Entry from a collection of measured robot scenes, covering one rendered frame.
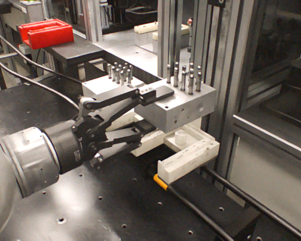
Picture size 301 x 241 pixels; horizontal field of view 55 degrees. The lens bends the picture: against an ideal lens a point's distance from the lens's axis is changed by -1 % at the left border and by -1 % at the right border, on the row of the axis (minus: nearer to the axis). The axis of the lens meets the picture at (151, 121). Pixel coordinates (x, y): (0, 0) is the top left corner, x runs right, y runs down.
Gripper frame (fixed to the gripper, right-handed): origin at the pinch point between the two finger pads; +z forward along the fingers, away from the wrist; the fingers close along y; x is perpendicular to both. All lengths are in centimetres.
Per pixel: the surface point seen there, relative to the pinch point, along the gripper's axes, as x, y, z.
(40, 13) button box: 84, 1, 9
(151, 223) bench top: -1.7, -29.6, -2.7
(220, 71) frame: 0.9, 1.7, 18.7
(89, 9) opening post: 60, 5, 19
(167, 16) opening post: 18.7, 9.9, 18.7
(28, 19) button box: 85, -1, 5
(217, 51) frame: 3.0, 5.2, 19.5
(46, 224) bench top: 13.0, -29.4, -22.3
